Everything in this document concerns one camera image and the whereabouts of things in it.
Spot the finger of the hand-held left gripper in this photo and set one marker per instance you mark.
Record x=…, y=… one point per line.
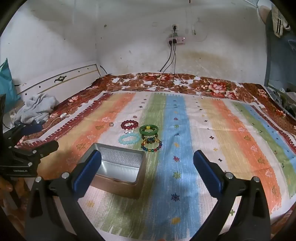
x=46, y=147

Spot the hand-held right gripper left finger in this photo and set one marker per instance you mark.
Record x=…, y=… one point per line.
x=89, y=171

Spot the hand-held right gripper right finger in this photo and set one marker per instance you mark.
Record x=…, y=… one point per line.
x=207, y=173

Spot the metal tin box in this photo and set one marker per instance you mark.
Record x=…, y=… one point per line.
x=120, y=162

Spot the green jade bangle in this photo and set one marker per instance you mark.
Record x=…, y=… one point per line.
x=142, y=131

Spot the person's left hand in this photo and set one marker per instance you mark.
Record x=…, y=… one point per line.
x=7, y=186

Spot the dark blue cloth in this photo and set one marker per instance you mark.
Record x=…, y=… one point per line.
x=34, y=130

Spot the small white round charger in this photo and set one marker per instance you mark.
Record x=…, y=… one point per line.
x=63, y=115

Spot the grey crumpled cloth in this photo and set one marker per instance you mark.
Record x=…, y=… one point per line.
x=37, y=106

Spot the striped colourful mat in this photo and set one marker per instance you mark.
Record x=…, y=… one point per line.
x=208, y=129

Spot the white headboard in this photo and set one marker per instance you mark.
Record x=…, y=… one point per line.
x=69, y=78

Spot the teal plastic bag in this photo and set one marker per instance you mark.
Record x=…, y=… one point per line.
x=5, y=81

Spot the floral brown bedsheet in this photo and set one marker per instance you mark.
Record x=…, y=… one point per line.
x=208, y=85

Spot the dark cloth pile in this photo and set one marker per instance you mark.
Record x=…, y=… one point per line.
x=284, y=99

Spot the blue hanging cloth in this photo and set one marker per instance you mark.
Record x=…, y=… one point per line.
x=277, y=60

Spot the white power strip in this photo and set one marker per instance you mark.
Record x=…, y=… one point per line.
x=179, y=41

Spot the black wall plug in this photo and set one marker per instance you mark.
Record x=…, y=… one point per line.
x=174, y=27

